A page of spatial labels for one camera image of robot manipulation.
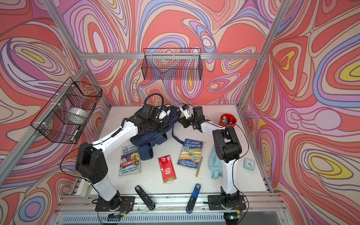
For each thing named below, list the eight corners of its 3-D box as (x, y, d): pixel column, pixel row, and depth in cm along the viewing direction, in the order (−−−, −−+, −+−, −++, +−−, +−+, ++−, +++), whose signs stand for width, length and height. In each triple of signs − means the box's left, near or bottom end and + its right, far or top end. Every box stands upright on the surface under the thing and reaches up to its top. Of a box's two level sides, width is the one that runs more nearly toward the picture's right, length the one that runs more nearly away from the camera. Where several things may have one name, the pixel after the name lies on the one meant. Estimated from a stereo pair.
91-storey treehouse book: (177, 165, 88) (177, 163, 86) (185, 139, 100) (185, 137, 98) (198, 171, 86) (198, 169, 84) (204, 144, 98) (204, 142, 96)
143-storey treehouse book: (120, 176, 84) (118, 175, 82) (123, 148, 96) (121, 146, 94) (140, 172, 85) (139, 171, 83) (140, 145, 97) (139, 143, 95)
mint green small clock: (242, 168, 88) (244, 166, 86) (243, 159, 92) (244, 157, 89) (253, 171, 86) (255, 170, 84) (253, 162, 90) (255, 160, 88)
